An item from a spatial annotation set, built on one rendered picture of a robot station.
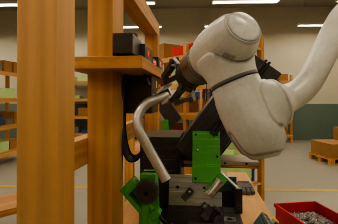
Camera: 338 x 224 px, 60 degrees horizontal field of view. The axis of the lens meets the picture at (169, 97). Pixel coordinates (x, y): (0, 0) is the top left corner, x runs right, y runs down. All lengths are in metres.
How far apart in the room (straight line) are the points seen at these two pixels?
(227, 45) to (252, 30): 0.05
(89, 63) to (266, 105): 0.57
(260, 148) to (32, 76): 0.48
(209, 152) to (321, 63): 0.68
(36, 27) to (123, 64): 0.32
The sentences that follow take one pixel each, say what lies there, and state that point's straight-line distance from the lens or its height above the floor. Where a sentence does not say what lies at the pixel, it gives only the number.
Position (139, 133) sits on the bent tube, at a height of 1.31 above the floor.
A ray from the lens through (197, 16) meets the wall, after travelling 10.66.
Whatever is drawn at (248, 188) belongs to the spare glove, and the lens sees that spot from 1.73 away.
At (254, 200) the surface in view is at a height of 0.90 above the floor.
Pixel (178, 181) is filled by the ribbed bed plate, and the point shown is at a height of 1.07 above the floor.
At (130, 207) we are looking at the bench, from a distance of 1.54.
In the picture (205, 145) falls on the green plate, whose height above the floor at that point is 1.22.
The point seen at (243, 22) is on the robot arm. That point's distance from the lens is 0.56.
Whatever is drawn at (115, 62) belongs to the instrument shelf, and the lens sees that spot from 0.92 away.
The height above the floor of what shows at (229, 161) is 1.13.
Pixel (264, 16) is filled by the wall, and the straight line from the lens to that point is 11.02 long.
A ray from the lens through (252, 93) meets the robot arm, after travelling 0.57.
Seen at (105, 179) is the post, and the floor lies 1.14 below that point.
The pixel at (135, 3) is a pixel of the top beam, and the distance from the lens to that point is 1.43.
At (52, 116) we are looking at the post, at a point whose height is 1.37.
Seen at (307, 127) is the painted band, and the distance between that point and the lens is 11.16.
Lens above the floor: 1.41
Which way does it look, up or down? level
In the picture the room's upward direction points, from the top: straight up
